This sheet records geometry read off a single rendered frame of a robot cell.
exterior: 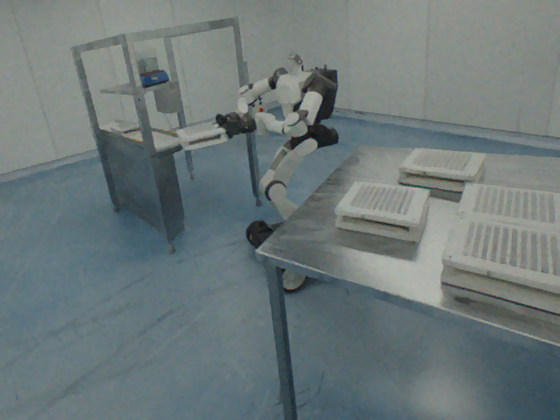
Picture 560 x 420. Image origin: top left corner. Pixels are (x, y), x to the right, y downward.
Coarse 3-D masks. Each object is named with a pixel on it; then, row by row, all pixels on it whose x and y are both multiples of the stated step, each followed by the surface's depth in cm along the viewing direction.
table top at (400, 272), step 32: (352, 160) 176; (384, 160) 170; (512, 160) 150; (544, 160) 145; (320, 192) 150; (448, 192) 134; (288, 224) 130; (320, 224) 127; (448, 224) 115; (256, 256) 119; (288, 256) 113; (320, 256) 110; (352, 256) 108; (384, 256) 105; (416, 256) 103; (352, 288) 99; (384, 288) 94; (416, 288) 92; (448, 288) 90; (448, 320) 85; (480, 320) 80; (512, 320) 79; (544, 320) 78; (544, 352) 75
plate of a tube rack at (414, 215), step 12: (348, 192) 131; (408, 192) 124; (420, 192) 123; (348, 204) 123; (372, 204) 120; (420, 204) 116; (360, 216) 117; (372, 216) 114; (384, 216) 112; (396, 216) 111; (408, 216) 110; (420, 216) 109
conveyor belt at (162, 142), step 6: (102, 126) 368; (108, 126) 364; (138, 138) 296; (156, 138) 287; (162, 138) 284; (168, 138) 281; (174, 138) 278; (156, 144) 269; (162, 144) 267; (168, 144) 268; (174, 144) 271; (156, 150) 263; (162, 150) 267
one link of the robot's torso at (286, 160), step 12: (288, 144) 230; (300, 144) 216; (312, 144) 216; (276, 156) 228; (288, 156) 216; (300, 156) 217; (276, 168) 230; (288, 168) 221; (264, 180) 227; (276, 180) 221; (288, 180) 224; (264, 192) 222
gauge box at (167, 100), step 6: (156, 90) 271; (162, 90) 263; (168, 90) 259; (174, 90) 262; (156, 96) 274; (162, 96) 266; (168, 96) 260; (174, 96) 263; (156, 102) 277; (162, 102) 269; (168, 102) 261; (174, 102) 263; (180, 102) 266; (162, 108) 272; (168, 108) 264; (174, 108) 264; (180, 108) 267
